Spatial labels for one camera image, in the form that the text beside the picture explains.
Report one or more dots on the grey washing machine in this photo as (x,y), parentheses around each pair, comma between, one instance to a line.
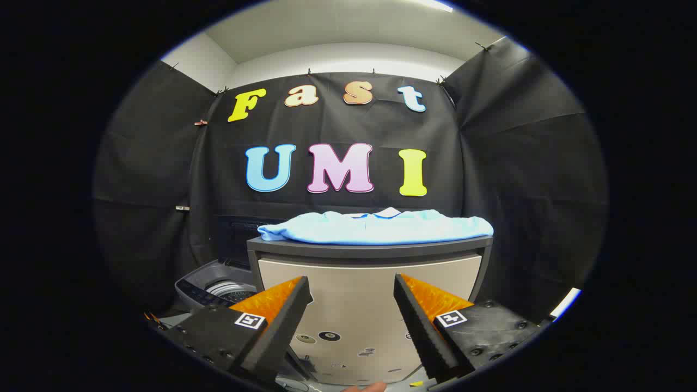
(201,283)

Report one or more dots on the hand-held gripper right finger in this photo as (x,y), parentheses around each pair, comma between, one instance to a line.
(422,326)

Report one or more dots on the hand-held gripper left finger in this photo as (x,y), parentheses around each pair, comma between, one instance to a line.
(275,332)

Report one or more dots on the light blue polo shirt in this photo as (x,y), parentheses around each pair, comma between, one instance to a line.
(375,228)

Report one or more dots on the dark washing machine lid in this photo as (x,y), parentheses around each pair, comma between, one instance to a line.
(237,239)

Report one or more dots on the grey beige cabinet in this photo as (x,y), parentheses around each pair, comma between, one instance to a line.
(354,294)

